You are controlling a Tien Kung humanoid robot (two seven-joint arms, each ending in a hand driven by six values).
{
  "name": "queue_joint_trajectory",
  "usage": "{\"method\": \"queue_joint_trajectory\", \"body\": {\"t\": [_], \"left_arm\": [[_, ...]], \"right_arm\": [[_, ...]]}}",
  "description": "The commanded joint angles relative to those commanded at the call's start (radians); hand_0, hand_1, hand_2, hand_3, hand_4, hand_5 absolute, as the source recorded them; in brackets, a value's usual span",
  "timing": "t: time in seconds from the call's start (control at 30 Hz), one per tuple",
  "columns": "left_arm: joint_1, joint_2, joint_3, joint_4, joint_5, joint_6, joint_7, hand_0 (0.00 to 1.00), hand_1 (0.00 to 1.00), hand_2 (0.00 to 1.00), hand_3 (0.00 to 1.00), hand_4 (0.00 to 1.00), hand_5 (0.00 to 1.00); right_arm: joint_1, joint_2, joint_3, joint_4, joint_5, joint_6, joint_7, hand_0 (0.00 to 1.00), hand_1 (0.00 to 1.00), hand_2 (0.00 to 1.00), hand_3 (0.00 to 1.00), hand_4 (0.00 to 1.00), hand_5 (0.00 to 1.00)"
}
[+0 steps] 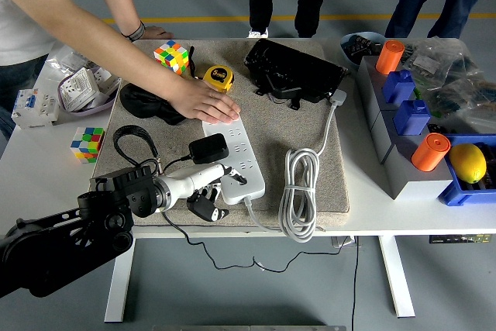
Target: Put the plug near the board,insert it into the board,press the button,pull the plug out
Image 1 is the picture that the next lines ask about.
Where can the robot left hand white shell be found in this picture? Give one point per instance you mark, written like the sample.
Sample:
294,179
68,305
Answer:
193,181

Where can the person's right hand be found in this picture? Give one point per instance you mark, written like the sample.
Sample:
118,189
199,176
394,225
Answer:
205,102

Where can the person's left hand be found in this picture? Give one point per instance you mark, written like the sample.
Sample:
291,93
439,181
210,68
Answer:
155,32

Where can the black power adapter plug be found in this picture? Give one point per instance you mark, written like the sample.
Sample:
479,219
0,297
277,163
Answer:
209,149

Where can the white power strip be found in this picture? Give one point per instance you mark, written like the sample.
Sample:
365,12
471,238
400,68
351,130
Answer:
248,160

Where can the person's right forearm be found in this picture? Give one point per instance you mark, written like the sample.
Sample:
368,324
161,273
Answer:
135,59

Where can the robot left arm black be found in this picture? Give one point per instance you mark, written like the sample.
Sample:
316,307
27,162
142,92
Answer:
124,193

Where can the dark wristband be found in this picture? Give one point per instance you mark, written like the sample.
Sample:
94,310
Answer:
133,32

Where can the multicolour puzzle cube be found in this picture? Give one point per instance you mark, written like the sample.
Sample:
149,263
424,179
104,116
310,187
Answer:
170,56
89,141

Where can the large yellow tape measure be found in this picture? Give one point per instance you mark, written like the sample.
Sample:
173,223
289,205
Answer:
221,75

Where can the black fabric pouch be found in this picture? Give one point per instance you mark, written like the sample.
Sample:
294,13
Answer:
143,100

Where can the small white socket panel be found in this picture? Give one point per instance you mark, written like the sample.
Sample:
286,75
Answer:
108,79

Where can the grey-brown mat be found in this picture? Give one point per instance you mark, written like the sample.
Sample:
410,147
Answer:
271,133

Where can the clear bag of screws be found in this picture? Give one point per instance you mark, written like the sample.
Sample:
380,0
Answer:
67,61

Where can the black wrapped device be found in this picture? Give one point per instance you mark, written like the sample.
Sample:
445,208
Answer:
294,69

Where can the large white socket panel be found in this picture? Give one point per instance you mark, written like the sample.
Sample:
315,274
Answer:
77,88

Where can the purple tray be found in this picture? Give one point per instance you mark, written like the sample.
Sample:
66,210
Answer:
93,108

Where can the white table leg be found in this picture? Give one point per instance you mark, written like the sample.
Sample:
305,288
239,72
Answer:
120,292
397,280

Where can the white circuit breaker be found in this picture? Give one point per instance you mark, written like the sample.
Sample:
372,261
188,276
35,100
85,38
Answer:
33,108

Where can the light blue bowl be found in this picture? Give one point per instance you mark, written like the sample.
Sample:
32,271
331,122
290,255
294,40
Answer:
346,56

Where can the black circuit boards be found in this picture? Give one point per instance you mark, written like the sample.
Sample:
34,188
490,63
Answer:
360,46

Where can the grey box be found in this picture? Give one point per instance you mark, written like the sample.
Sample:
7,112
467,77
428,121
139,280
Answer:
370,87
407,183

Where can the orange cylinder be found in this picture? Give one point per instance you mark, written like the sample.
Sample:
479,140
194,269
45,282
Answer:
389,57
430,151

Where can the blue plastic block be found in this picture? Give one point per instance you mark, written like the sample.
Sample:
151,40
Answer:
412,117
399,87

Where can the green plastic part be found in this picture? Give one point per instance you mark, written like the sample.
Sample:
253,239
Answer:
417,93
436,114

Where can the small black parts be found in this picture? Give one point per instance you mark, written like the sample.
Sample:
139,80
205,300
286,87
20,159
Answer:
438,128

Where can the clear bag of electronic parts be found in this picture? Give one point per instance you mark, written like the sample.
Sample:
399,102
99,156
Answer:
445,59
465,98

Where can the black table control panel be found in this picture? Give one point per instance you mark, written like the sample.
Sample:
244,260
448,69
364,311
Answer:
445,239

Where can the blue plastic bin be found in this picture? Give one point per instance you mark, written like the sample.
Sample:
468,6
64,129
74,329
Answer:
453,195

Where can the yellow lemon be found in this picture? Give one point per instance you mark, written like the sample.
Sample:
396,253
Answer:
467,163

